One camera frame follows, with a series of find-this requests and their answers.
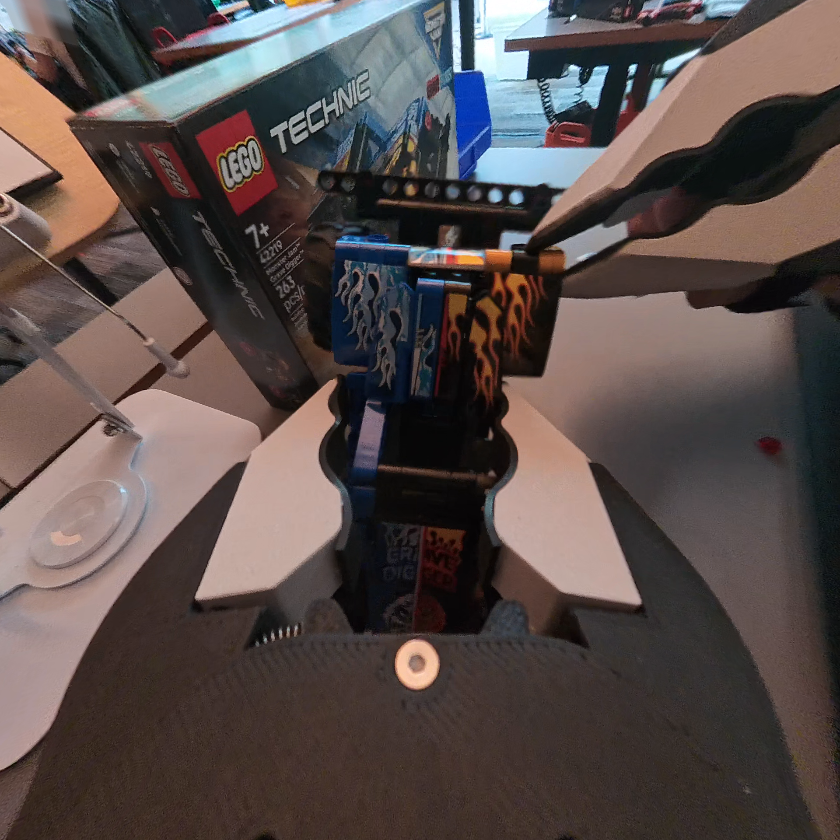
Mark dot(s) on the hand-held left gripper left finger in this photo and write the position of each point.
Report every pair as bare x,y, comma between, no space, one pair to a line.
275,525

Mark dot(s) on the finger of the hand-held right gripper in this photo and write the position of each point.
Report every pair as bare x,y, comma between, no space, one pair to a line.
689,262
722,85

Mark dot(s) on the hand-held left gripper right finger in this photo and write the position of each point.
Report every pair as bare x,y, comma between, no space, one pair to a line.
558,525

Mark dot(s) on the toy brick monster truck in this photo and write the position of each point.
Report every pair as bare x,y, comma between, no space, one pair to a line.
512,315

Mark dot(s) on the person's right hand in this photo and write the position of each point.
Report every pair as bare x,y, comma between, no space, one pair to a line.
663,213

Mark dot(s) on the white tilted board stand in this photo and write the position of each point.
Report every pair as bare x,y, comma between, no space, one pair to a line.
197,433

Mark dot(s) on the wooden table black legs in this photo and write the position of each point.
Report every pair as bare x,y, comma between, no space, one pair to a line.
590,36

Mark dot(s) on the red container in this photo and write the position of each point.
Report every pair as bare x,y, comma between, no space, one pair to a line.
571,134

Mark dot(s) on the small red pin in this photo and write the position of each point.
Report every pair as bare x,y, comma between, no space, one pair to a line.
768,446

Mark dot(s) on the blue plastic bin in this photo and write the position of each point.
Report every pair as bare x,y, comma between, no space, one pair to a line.
472,118

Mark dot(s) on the toy set cardboard box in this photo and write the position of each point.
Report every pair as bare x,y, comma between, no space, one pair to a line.
262,164

